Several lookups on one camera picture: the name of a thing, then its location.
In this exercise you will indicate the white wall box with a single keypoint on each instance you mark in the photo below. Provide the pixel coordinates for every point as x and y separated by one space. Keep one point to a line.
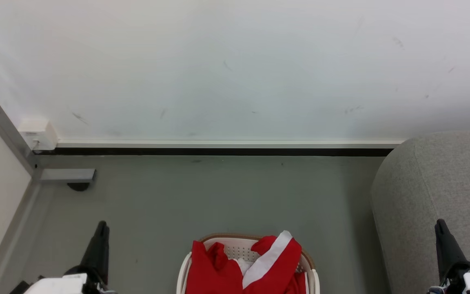
39 134

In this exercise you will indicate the white plastic laundry basket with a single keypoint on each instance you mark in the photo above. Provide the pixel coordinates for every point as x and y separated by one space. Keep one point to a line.
235 247

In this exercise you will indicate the red jacket with white stripes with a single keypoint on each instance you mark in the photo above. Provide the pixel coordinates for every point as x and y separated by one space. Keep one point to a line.
278 257

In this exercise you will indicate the plain red garment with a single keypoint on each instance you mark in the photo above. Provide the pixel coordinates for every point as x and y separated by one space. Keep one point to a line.
212 270

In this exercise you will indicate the white and black baseboard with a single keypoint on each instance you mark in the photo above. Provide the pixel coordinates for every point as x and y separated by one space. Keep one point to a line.
218 148

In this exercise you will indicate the grey fabric sofa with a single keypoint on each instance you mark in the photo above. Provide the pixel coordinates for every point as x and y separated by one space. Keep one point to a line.
435 192

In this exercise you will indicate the left gripper white and dark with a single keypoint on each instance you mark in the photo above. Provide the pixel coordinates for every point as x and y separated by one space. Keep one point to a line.
69 282

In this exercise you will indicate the black round frame foot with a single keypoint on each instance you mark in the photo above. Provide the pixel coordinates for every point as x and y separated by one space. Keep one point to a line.
78 186

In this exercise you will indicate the grey metal frame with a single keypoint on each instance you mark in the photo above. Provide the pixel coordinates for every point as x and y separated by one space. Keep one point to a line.
10 132

